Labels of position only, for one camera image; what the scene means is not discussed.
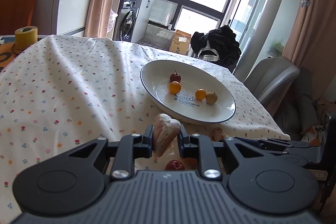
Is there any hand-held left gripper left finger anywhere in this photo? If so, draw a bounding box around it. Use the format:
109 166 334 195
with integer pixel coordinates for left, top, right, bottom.
67 124 154 180

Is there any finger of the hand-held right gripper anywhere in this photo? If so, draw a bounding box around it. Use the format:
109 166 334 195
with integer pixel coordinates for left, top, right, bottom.
259 138 295 148
234 137 289 156

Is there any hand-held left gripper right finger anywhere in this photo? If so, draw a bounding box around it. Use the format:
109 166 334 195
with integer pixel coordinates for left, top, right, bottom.
178 127 252 180

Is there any small beige food piece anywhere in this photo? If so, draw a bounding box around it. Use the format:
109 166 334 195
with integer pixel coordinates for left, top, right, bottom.
212 127 233 142

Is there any brown round fruit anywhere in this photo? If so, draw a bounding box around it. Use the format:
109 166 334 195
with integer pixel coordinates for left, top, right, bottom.
205 92 218 105

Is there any dark red round fruit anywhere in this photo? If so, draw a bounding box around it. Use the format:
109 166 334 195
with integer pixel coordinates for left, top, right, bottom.
169 71 182 83

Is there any white plate with dark rim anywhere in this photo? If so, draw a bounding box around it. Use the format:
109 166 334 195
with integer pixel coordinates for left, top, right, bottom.
140 59 236 125

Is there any bright red round fruit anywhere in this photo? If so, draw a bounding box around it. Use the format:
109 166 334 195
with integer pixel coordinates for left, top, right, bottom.
164 160 185 171

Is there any grey chair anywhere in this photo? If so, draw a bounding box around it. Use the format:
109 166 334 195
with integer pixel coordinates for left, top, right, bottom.
243 56 301 115

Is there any floral tablecloth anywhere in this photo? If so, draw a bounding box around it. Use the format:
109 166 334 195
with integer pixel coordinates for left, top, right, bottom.
0 34 291 215

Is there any cardboard box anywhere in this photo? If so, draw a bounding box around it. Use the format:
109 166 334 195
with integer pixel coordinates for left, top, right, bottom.
169 29 192 55

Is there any black clothing pile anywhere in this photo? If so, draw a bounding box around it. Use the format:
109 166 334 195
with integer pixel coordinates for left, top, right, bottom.
190 25 242 73

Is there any grey washing machine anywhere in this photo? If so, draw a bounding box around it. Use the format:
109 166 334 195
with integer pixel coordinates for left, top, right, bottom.
115 0 142 42

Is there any white cabinet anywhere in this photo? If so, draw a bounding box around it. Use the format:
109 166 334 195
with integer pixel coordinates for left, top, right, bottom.
131 0 153 44

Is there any clear plastic bag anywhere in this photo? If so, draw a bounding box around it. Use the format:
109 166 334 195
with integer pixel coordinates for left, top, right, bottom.
106 9 118 36

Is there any pink curtain with toy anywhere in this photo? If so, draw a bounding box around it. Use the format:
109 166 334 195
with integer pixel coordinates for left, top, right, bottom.
283 0 336 98

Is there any yellow tape roll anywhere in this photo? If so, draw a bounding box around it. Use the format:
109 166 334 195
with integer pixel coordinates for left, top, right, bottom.
14 26 38 49

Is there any orange patterned table mat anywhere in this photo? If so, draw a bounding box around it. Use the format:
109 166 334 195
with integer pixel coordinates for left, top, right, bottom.
0 35 46 71

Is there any orange wooden chair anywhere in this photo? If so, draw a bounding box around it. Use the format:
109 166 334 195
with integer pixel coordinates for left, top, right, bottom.
0 0 37 36

